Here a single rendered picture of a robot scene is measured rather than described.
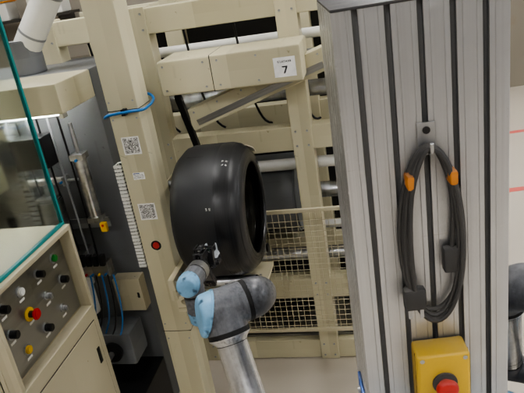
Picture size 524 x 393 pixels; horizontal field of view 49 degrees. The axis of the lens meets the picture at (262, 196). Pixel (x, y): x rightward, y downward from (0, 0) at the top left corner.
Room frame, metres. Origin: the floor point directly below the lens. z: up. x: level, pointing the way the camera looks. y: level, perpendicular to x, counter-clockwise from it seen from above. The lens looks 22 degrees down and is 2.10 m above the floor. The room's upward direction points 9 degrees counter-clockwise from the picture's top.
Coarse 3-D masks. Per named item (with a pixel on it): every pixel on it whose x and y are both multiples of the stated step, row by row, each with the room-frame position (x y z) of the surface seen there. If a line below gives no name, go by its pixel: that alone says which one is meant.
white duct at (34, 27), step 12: (36, 0) 2.61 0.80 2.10; (48, 0) 2.61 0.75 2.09; (60, 0) 2.64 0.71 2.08; (24, 12) 2.65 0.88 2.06; (36, 12) 2.61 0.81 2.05; (48, 12) 2.63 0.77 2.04; (24, 24) 2.63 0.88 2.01; (36, 24) 2.62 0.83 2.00; (48, 24) 2.65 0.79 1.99; (24, 36) 2.63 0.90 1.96; (36, 36) 2.64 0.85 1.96; (36, 48) 2.66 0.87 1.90
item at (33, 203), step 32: (0, 32) 2.12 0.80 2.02; (0, 64) 2.07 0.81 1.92; (0, 96) 2.01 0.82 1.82; (0, 128) 1.96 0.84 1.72; (32, 128) 2.13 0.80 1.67; (0, 160) 1.91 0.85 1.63; (32, 160) 2.08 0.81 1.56; (0, 192) 1.86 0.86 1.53; (32, 192) 2.02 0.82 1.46; (0, 224) 1.81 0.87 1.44; (32, 224) 1.96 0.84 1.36; (0, 256) 1.76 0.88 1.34
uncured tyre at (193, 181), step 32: (192, 160) 2.19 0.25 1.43; (256, 160) 2.39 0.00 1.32; (192, 192) 2.07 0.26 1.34; (224, 192) 2.03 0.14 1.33; (256, 192) 2.49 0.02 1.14; (192, 224) 2.02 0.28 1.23; (224, 224) 1.99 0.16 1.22; (256, 224) 2.44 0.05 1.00; (192, 256) 2.02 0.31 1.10; (224, 256) 2.00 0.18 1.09; (256, 256) 2.11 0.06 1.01
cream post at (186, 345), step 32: (96, 0) 2.25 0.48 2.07; (96, 32) 2.26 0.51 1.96; (128, 32) 2.31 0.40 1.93; (96, 64) 2.27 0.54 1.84; (128, 64) 2.25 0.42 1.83; (128, 96) 2.25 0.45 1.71; (128, 128) 2.25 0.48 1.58; (128, 160) 2.26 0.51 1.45; (160, 160) 2.34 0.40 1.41; (160, 192) 2.26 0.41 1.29; (160, 224) 2.25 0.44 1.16; (160, 256) 2.25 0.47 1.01; (160, 288) 2.26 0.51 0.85; (192, 352) 2.24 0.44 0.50; (192, 384) 2.25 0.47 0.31
